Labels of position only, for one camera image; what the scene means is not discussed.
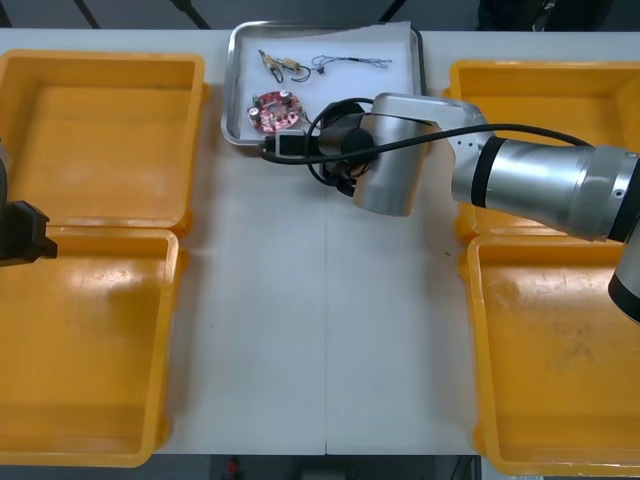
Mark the silver-grey and black right arm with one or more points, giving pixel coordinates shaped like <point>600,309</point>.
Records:
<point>540,175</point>

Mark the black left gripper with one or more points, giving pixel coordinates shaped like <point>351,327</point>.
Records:
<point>22,235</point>

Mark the steel tray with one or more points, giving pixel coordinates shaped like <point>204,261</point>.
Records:
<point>233,80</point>

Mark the round red circuit board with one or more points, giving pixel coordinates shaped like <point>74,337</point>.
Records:
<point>274,112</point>

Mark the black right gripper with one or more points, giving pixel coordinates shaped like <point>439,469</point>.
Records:
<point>269,147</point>

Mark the yellow-orange plastic bin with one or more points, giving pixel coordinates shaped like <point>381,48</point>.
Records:
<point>85,360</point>
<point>100,140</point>
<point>540,390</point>
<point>540,100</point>

